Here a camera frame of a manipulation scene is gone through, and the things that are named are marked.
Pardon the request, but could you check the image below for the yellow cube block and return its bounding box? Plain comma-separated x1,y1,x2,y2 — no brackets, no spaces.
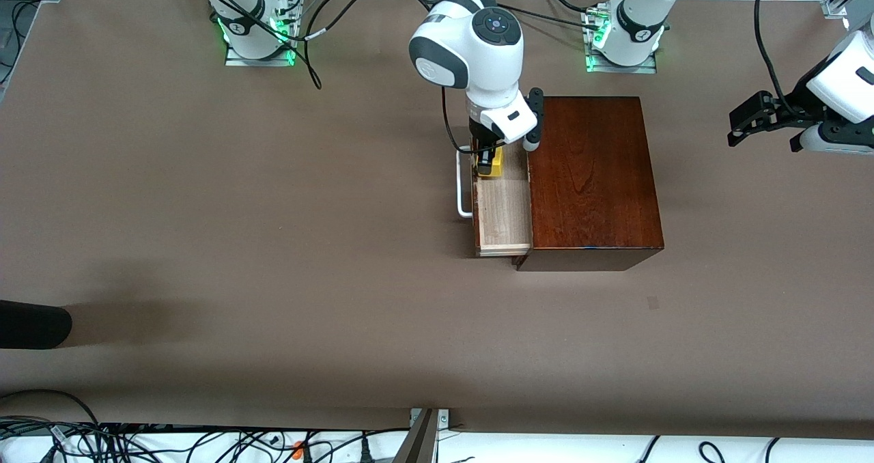
477,148,505,178

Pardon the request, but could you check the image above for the silver metal handle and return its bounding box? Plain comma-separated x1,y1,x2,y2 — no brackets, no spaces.
455,145,534,258

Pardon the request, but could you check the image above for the dark red wooden cabinet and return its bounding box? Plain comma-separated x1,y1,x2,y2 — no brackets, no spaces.
512,96,665,272

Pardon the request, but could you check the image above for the black ribbed rounded object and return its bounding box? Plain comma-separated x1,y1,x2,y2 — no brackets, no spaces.
0,300,73,350

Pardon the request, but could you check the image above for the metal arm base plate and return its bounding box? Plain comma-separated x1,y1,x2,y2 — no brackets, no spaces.
584,52,658,75
224,45,297,68

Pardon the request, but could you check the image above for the black base cable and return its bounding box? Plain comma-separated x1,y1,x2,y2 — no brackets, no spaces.
541,0,603,27

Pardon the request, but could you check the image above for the black looping cable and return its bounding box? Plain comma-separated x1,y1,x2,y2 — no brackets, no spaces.
302,0,373,91

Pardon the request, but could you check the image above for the aluminium frame beam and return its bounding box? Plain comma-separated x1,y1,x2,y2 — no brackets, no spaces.
394,408,451,463

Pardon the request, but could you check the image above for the black cable tangle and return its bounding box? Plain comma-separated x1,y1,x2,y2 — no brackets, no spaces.
0,415,412,463

